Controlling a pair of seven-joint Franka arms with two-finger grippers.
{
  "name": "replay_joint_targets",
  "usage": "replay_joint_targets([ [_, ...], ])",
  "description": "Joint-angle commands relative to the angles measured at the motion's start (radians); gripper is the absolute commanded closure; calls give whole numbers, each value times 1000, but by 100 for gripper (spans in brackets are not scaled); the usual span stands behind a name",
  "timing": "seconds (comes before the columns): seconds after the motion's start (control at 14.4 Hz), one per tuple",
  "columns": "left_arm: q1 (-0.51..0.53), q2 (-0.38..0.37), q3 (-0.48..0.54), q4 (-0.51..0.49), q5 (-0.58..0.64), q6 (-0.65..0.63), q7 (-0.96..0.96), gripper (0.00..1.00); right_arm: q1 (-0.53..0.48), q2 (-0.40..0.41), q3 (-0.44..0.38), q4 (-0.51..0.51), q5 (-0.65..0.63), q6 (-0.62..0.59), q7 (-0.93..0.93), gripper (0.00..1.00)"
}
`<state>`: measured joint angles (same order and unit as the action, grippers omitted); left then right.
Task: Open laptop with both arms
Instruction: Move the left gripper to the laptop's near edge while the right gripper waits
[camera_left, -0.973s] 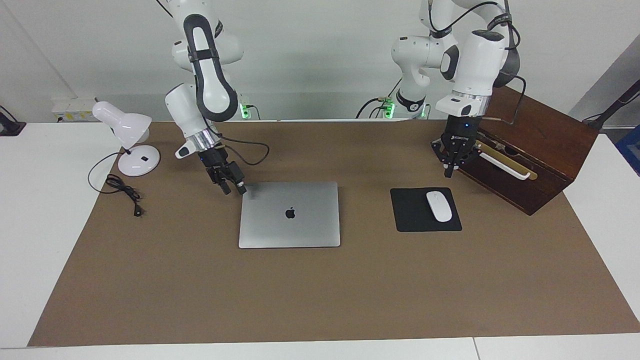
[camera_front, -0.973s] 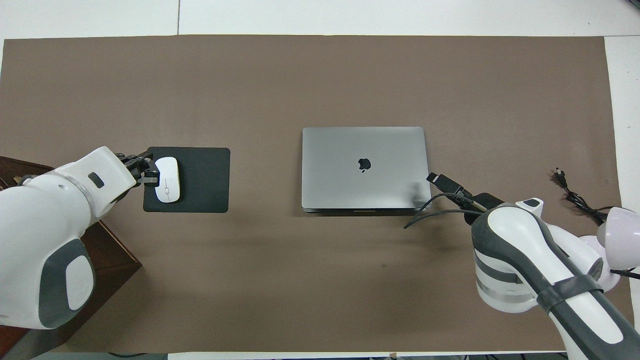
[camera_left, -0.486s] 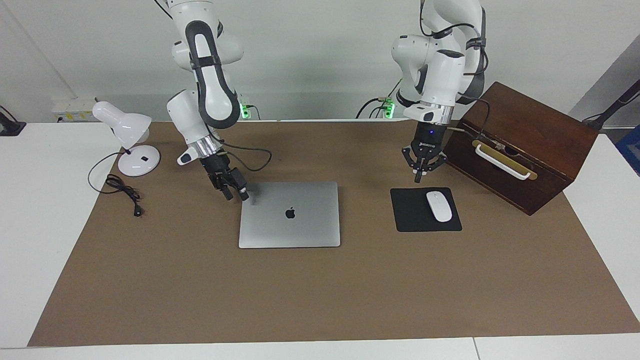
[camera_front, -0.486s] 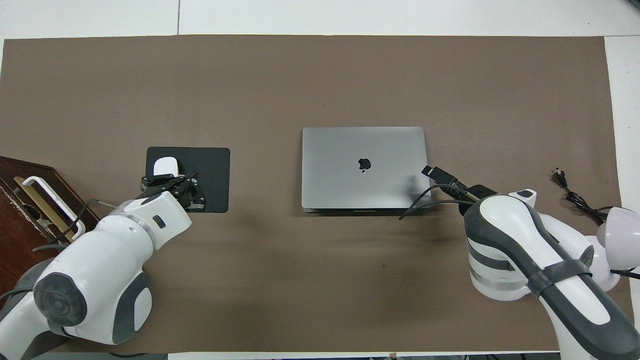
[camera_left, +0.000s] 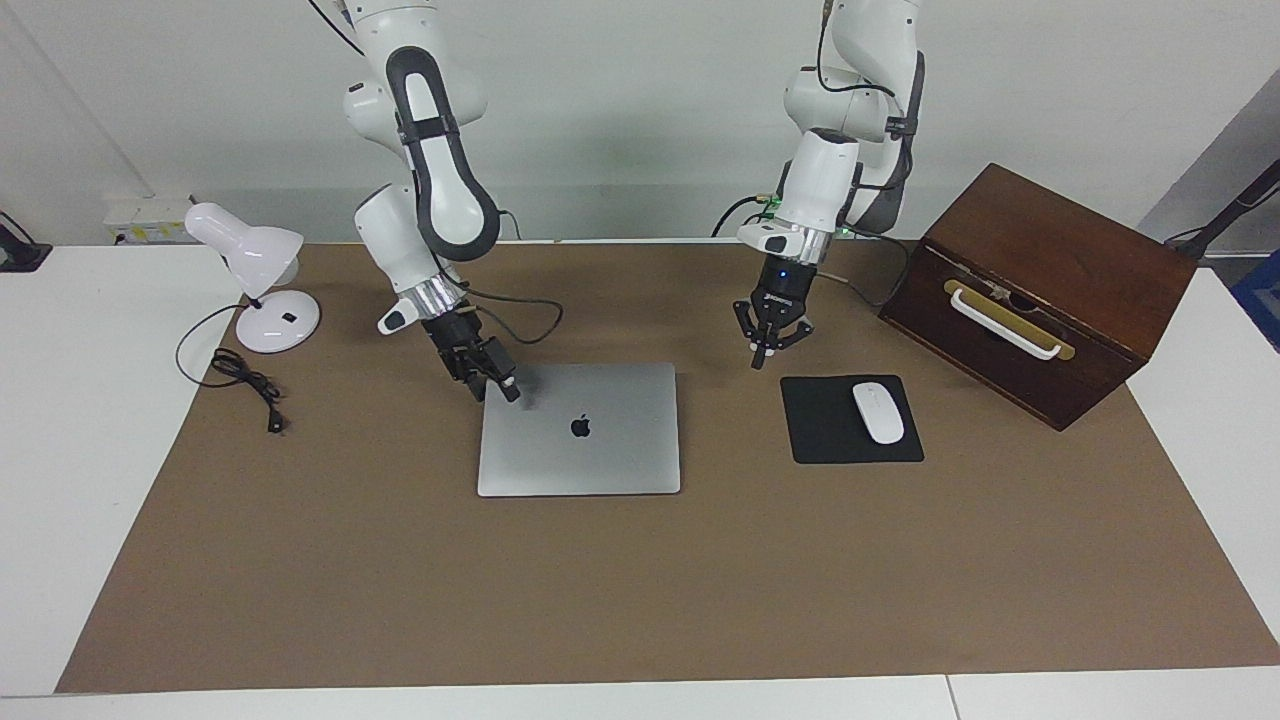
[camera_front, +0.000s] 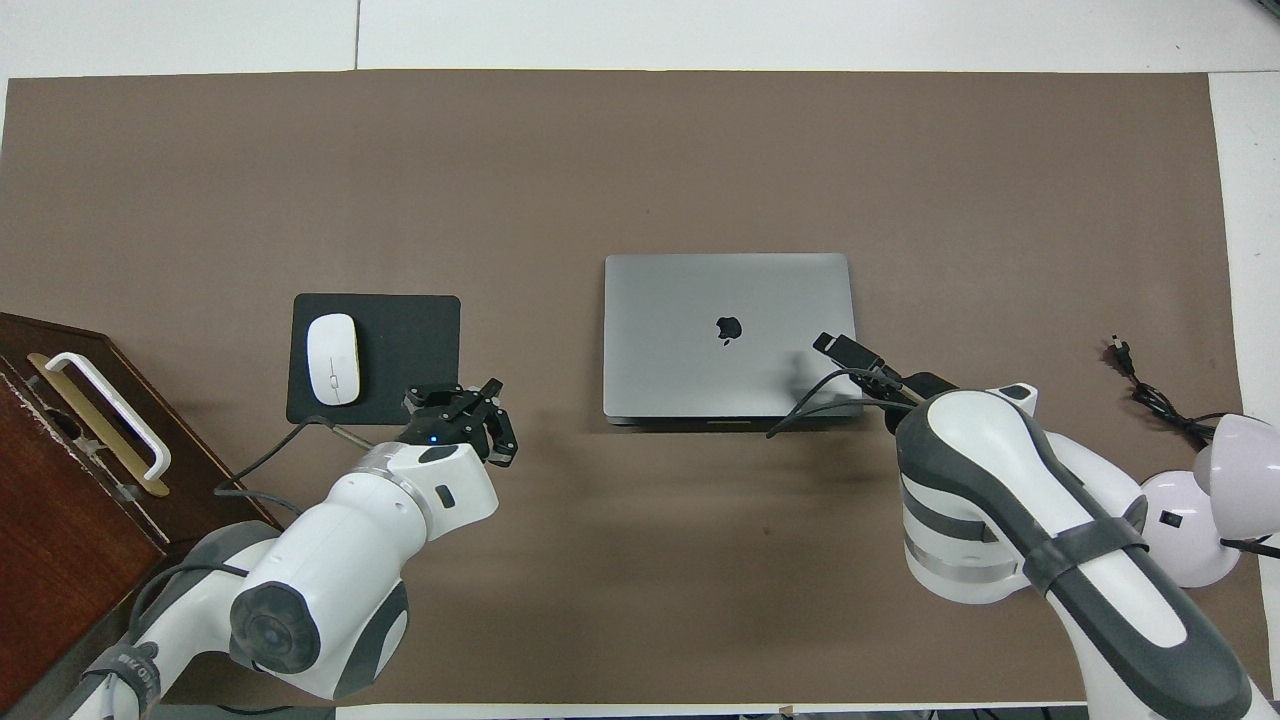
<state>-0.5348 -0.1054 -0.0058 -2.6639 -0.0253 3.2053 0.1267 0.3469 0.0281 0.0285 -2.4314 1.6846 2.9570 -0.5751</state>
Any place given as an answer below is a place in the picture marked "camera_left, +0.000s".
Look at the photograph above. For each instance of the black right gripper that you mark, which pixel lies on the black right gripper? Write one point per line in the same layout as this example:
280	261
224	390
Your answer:
465	345

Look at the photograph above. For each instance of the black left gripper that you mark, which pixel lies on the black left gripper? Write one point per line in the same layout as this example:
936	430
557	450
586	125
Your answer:
785	290

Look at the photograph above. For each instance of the silver laptop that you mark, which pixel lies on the silver laptop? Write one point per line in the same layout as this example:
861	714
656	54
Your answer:
620	460

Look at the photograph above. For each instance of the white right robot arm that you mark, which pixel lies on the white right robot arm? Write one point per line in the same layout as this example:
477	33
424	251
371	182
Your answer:
390	240

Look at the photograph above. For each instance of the white power strip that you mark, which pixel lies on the white power strip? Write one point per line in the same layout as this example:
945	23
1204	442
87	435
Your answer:
140	215

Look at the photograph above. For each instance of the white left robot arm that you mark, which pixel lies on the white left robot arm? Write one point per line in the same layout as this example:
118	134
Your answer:
825	180

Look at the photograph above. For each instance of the black mouse pad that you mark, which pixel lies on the black mouse pad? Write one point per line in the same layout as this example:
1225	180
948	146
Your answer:
820	430

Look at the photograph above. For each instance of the dark wooden box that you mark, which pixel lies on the dark wooden box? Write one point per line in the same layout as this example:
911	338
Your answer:
1060	250

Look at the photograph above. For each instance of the black stand pole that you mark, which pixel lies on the black stand pole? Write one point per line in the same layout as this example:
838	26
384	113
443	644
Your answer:
1240	205

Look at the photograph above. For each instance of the black stand clamp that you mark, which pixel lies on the black stand clamp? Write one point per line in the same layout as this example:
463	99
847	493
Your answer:
20	255

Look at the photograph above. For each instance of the brown paper table mat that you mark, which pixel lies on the brown paper table mat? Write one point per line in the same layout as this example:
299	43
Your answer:
640	580

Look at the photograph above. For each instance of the blue crate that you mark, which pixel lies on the blue crate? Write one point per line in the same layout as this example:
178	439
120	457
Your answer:
1262	295

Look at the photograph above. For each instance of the white computer mouse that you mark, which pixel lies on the white computer mouse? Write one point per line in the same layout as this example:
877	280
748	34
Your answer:
878	412

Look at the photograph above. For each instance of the white desk lamp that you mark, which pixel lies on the white desk lamp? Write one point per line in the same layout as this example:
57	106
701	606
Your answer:
280	325

